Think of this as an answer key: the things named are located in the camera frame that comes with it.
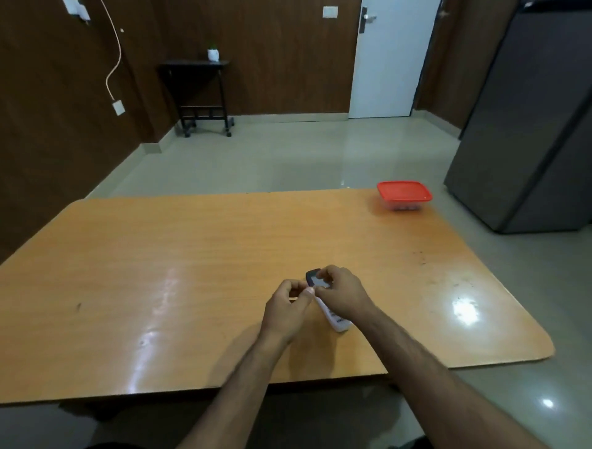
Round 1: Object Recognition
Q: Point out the person's left hand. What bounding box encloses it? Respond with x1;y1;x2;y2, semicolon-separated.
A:
259;279;316;346

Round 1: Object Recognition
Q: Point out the person's right hand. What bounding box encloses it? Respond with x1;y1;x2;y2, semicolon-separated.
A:
315;265;376;323

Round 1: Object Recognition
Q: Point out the white remote control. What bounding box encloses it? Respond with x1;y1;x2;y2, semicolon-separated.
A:
305;268;353;333

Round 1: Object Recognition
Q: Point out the person's left forearm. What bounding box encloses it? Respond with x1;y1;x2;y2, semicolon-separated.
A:
177;329;292;449

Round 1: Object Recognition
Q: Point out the person's right forearm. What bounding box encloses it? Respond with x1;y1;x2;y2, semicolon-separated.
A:
355;305;551;449

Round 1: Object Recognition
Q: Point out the red lidded plastic container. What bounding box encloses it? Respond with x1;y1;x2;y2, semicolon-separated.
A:
376;181;434;212

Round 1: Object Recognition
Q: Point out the black side table on wheels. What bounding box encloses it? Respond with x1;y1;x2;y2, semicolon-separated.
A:
158;60;235;138

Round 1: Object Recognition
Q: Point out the white door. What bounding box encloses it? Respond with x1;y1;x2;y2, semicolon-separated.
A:
348;0;441;119

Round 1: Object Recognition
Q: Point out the grey refrigerator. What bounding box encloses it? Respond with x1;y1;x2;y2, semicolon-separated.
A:
444;0;592;235

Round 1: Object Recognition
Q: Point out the white cable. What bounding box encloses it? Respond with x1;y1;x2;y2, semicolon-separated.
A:
100;0;123;101

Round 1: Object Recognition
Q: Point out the white wall adapter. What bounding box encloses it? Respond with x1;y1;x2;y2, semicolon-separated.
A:
62;0;91;23

